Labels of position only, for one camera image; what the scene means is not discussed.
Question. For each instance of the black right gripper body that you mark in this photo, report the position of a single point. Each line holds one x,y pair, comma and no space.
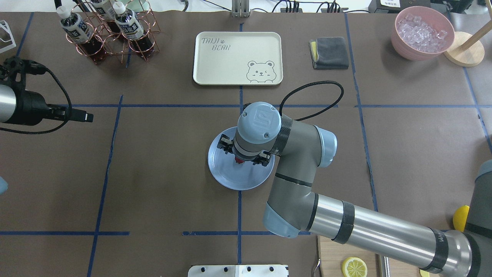
224,145

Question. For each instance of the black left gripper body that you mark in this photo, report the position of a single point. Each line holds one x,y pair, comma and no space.
34,108

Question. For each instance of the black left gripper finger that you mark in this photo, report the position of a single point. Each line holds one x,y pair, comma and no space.
79,115

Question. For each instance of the blue plastic plate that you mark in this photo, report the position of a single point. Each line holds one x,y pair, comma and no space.
231,174

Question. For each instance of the red strawberry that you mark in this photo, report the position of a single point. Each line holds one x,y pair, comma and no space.
238,160

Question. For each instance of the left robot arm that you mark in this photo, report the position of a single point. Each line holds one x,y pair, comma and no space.
69,104

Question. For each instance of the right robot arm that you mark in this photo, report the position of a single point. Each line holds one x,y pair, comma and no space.
292,206

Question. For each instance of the dark tea bottle left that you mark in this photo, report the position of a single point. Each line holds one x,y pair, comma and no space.
80,33

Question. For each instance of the dark tea bottle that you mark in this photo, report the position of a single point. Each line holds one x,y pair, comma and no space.
104,9
80,33
130,26

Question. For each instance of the cream bear serving tray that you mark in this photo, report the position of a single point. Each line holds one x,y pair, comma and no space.
238,58

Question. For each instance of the dark tea bottle middle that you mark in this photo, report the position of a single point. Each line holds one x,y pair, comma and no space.
130,26

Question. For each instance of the dark tea bottle rear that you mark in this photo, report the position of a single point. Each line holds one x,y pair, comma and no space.
104,9

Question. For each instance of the grey folded cloth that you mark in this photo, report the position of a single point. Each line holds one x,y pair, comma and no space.
329,53

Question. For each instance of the wooden cutting board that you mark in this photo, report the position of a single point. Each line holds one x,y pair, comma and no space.
333,254

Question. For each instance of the lemon half slice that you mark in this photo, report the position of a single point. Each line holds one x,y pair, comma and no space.
354,267

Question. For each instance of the steel cylinder tool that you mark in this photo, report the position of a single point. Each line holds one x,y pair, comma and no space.
384,267

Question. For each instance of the pink bowl of ice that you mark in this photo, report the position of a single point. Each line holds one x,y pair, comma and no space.
421,33

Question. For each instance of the yellow plastic knife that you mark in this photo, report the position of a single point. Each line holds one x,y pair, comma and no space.
424,273

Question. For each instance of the large yellow lemon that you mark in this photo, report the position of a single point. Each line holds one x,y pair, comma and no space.
460,217

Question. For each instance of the wooden cup stand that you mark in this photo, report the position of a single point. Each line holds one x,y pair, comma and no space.
467,50

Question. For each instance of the copper wire bottle rack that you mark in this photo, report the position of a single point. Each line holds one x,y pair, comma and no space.
116,44

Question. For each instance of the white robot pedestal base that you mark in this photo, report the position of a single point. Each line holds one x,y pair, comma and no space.
255,270

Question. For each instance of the aluminium frame post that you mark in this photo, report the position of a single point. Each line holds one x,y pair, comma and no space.
240,8

